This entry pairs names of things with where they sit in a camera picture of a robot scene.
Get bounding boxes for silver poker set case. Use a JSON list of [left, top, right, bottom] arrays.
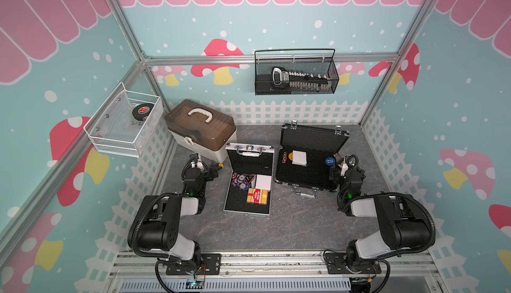
[[224, 143, 275, 217]]

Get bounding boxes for black poker set case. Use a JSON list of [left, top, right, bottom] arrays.
[[275, 121, 350, 192]]

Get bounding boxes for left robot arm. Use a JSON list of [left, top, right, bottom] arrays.
[[128, 153, 224, 274]]

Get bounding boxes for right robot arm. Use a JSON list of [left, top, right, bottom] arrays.
[[323, 154, 436, 274]]

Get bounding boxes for purple poker chips pile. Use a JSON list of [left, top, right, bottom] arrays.
[[230, 173, 256, 190]]

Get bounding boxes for socket bit set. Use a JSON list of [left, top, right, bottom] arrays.
[[271, 67, 331, 92]]

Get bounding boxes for blue round dealer chip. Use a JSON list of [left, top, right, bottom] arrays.
[[325, 157, 336, 166]]

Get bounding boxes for brown lid white toolbox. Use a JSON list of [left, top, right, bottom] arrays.
[[164, 99, 237, 163]]

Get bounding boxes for red orange card box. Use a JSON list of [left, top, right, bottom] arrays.
[[246, 189, 270, 205]]

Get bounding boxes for white card deck box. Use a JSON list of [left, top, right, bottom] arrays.
[[255, 174, 273, 191]]

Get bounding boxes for black tape roll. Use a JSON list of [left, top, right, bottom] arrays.
[[132, 103, 155, 121]]

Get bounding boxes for white wire wall basket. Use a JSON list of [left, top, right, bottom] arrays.
[[83, 83, 163, 158]]

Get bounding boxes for black wire wall basket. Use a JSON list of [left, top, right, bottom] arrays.
[[254, 49, 339, 95]]

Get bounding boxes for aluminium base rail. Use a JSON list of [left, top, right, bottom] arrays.
[[104, 250, 447, 292]]

